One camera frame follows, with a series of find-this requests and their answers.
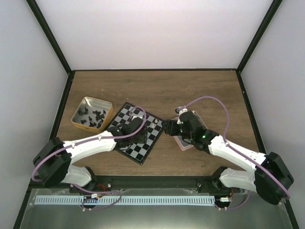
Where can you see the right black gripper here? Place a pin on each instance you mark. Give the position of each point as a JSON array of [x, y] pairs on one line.
[[171, 126]]

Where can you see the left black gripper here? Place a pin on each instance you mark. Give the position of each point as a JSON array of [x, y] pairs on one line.
[[143, 139]]

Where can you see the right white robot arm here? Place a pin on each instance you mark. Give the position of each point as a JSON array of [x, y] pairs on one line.
[[265, 174]]

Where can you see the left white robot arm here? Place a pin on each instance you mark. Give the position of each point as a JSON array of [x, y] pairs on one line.
[[54, 164]]

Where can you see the yellow tin box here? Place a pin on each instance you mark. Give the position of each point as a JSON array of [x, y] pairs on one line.
[[92, 114]]

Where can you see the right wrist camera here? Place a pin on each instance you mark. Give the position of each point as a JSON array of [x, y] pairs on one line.
[[180, 110]]

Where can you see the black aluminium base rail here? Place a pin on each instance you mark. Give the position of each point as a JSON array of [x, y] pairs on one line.
[[110, 185]]

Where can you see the light blue slotted cable duct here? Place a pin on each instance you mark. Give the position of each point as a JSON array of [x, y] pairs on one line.
[[127, 200]]

